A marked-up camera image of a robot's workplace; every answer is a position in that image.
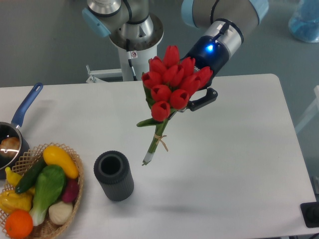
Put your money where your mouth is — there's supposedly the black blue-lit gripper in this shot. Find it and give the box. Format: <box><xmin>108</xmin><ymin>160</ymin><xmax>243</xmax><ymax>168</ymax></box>
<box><xmin>184</xmin><ymin>35</ymin><xmax>229</xmax><ymax>111</ymax></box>

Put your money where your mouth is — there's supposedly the red tulip bouquet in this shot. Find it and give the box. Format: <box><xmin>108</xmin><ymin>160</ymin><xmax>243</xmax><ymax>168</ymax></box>
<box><xmin>137</xmin><ymin>45</ymin><xmax>213</xmax><ymax>165</ymax></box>

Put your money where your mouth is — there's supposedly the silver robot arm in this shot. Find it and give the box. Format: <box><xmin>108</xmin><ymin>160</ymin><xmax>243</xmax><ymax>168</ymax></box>
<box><xmin>82</xmin><ymin>0</ymin><xmax>269</xmax><ymax>81</ymax></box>

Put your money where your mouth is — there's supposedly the metal table clamp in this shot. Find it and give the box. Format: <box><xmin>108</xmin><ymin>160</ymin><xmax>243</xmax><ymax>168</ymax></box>
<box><xmin>86</xmin><ymin>65</ymin><xmax>123</xmax><ymax>83</ymax></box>

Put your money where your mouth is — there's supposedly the dark grey ribbed vase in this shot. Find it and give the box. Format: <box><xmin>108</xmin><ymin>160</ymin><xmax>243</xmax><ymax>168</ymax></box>
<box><xmin>94</xmin><ymin>150</ymin><xmax>134</xmax><ymax>201</ymax></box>

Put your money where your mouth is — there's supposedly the black device at table edge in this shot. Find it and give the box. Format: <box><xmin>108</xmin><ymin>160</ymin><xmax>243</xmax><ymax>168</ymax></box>
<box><xmin>300</xmin><ymin>202</ymin><xmax>319</xmax><ymax>228</ymax></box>

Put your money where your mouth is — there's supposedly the yellow squash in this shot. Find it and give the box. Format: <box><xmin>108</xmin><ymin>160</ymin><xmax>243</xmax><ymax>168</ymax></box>
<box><xmin>43</xmin><ymin>145</ymin><xmax>79</xmax><ymax>179</ymax></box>

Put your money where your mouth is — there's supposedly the purple radish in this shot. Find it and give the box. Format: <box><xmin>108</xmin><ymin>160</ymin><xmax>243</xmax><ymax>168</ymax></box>
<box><xmin>61</xmin><ymin>179</ymin><xmax>79</xmax><ymax>203</ymax></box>

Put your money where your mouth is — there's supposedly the green bok choy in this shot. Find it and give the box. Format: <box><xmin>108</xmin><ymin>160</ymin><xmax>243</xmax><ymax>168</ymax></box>
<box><xmin>29</xmin><ymin>165</ymin><xmax>66</xmax><ymax>227</ymax></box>

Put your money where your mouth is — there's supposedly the white garlic bulb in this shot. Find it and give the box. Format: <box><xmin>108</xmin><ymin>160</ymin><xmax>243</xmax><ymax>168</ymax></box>
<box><xmin>48</xmin><ymin>201</ymin><xmax>73</xmax><ymax>225</ymax></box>

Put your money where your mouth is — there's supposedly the green cucumber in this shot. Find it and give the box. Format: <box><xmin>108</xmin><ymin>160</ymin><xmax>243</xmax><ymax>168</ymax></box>
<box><xmin>15</xmin><ymin>157</ymin><xmax>47</xmax><ymax>194</ymax></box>

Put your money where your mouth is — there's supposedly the bread roll in pan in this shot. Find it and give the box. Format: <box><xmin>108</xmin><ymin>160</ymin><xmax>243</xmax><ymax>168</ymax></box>
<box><xmin>0</xmin><ymin>137</ymin><xmax>20</xmax><ymax>159</ymax></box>

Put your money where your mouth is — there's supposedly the yellow banana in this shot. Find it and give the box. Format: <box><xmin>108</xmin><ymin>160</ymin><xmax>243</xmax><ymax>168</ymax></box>
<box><xmin>5</xmin><ymin>167</ymin><xmax>35</xmax><ymax>196</ymax></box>

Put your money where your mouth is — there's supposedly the yellow bell pepper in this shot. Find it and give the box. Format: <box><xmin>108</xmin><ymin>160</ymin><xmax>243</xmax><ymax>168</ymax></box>
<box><xmin>0</xmin><ymin>190</ymin><xmax>32</xmax><ymax>214</ymax></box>

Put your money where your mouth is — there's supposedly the orange fruit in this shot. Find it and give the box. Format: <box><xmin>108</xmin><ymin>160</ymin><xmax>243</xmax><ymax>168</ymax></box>
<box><xmin>5</xmin><ymin>210</ymin><xmax>33</xmax><ymax>239</ymax></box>

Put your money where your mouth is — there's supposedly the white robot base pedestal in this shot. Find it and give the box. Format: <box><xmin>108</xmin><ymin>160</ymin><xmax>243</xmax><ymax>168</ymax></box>
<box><xmin>110</xmin><ymin>13</ymin><xmax>163</xmax><ymax>81</ymax></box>

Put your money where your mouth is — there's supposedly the white frame at right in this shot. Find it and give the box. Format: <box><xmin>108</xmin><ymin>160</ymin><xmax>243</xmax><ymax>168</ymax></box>
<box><xmin>295</xmin><ymin>85</ymin><xmax>319</xmax><ymax>134</ymax></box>

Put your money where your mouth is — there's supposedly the blue handled saucepan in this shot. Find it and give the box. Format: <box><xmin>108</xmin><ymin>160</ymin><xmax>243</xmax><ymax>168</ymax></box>
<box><xmin>0</xmin><ymin>83</ymin><xmax>43</xmax><ymax>180</ymax></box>

